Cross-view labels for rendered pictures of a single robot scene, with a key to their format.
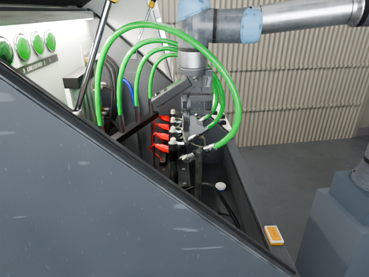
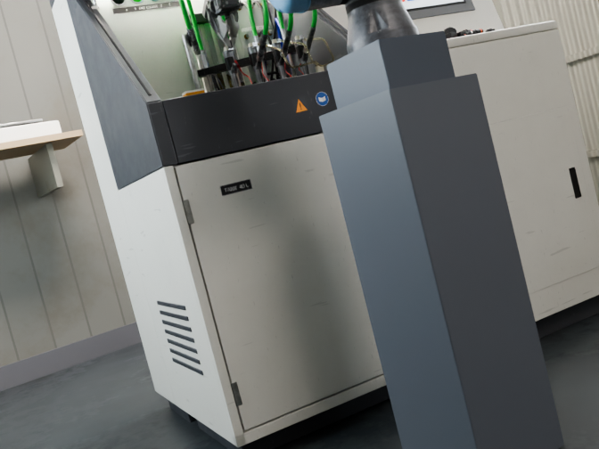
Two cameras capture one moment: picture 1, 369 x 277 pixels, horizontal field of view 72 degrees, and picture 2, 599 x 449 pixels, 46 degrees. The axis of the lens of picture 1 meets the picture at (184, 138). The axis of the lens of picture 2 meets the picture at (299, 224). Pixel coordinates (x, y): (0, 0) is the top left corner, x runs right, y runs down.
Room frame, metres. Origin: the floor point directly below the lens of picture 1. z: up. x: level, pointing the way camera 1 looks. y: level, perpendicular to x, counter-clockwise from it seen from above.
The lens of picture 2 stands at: (-0.08, -1.92, 0.67)
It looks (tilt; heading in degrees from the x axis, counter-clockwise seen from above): 3 degrees down; 67
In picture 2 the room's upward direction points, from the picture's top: 14 degrees counter-clockwise
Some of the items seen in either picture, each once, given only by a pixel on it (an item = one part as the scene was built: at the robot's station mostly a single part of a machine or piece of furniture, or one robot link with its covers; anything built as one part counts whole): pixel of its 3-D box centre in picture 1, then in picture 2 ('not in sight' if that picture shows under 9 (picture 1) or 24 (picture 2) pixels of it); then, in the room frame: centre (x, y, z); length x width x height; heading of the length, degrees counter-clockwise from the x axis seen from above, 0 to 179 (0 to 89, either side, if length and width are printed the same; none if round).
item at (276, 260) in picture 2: not in sight; (319, 265); (0.66, -0.22, 0.44); 0.65 x 0.02 x 0.68; 2
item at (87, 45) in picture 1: (98, 86); (258, 32); (0.89, 0.31, 1.20); 0.13 x 0.03 x 0.31; 2
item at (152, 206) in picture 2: not in sight; (282, 281); (0.65, 0.06, 0.39); 0.70 x 0.58 x 0.79; 2
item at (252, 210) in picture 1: (245, 201); (278, 110); (0.67, -0.20, 0.87); 0.62 x 0.04 x 0.16; 2
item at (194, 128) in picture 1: (193, 129); (225, 30); (0.64, -0.03, 1.15); 0.06 x 0.03 x 0.09; 92
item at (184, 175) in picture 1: (174, 174); not in sight; (0.78, 0.04, 0.91); 0.34 x 0.10 x 0.15; 2
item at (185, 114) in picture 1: (185, 115); (216, 17); (0.64, 0.00, 1.19); 0.05 x 0.02 x 0.09; 2
